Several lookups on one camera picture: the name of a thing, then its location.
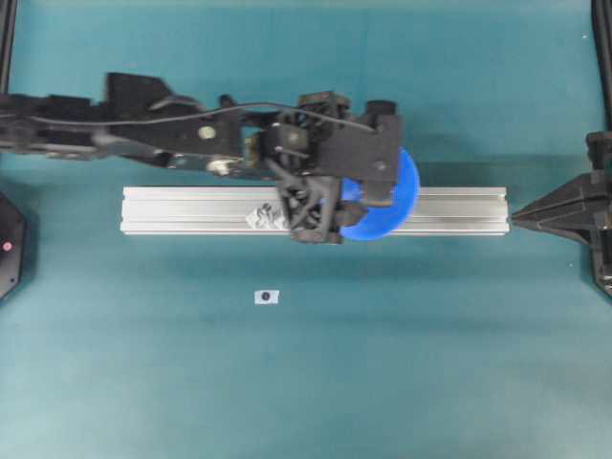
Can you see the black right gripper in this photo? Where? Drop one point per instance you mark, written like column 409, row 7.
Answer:
column 541, row 215

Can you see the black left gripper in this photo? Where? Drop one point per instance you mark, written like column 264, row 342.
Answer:
column 321, row 137

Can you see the large blue plastic gear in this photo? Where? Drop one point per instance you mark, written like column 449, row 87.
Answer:
column 380, row 222

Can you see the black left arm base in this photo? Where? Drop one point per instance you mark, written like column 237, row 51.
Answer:
column 12, row 239

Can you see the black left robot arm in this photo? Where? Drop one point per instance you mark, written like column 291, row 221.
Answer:
column 141, row 119

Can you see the small white marker sticker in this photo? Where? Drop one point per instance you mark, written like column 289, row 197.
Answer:
column 266, row 297

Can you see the short shaft with clear mount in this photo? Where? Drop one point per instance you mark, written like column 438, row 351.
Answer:
column 267, row 217

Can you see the aluminium extrusion rail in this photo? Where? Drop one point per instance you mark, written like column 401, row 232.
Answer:
column 221, row 210

